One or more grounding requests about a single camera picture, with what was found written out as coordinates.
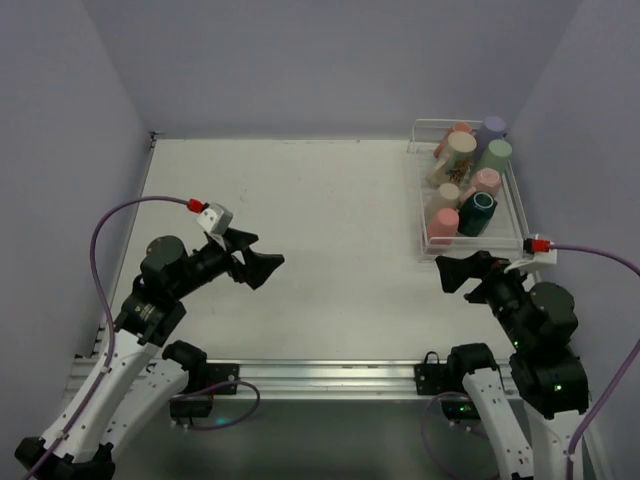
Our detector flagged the salmon pink plastic cup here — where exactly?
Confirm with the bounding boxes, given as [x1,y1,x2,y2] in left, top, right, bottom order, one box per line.
[426,208,459,246]

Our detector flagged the dark green mug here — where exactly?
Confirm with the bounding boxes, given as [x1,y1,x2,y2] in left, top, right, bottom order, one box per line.
[458,192,498,237]

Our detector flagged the beige plastic cup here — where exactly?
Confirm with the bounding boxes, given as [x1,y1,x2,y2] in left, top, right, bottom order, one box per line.
[426,183,460,214]

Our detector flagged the light pink mug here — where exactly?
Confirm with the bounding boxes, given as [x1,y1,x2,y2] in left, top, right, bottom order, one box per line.
[460,168,502,203]

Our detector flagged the cream floral mug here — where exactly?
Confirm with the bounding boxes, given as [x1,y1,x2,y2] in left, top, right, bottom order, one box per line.
[426,132,477,188]

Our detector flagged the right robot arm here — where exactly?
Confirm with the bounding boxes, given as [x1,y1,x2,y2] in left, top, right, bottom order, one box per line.
[435,241,589,479]

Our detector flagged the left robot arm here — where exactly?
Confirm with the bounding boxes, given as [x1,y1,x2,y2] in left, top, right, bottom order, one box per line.
[15,228,285,479]

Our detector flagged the light green plastic cup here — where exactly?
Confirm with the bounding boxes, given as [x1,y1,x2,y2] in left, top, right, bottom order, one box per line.
[475,139,513,175]

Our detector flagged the lavender plastic cup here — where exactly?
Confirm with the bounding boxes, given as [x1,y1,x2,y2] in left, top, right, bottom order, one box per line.
[475,116,507,151]

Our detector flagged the orange mug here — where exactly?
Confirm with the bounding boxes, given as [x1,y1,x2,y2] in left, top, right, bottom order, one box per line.
[433,122,473,158]

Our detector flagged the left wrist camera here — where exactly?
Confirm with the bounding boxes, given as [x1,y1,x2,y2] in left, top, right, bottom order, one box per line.
[196,203,233,236]

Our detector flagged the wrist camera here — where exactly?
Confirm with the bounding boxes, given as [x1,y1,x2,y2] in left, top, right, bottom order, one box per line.
[505,234,557,274]
[196,203,233,236]

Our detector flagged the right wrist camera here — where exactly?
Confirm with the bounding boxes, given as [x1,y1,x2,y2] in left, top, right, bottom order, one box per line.
[505,234,557,274]

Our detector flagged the white wire dish rack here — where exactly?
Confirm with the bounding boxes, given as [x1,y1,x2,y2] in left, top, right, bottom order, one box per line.
[407,119,528,263]

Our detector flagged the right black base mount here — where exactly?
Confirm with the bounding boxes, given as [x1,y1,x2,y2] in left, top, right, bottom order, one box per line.
[413,351,480,423]

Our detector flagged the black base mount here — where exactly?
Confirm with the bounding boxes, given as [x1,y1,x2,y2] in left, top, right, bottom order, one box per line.
[169,362,239,425]
[413,351,480,423]

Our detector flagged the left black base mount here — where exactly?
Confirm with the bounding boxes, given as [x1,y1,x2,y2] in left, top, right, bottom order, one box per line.
[169,362,239,425]

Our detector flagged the aluminium mounting rail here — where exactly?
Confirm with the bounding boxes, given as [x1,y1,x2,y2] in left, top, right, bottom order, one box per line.
[63,356,427,404]

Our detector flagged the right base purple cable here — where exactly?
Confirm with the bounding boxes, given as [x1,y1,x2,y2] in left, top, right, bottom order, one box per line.
[421,392,506,480]

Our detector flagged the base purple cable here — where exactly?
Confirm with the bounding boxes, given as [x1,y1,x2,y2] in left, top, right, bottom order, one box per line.
[421,392,506,480]
[169,379,261,432]

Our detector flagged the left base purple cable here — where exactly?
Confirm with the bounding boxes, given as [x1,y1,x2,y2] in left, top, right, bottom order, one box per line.
[169,379,261,432]

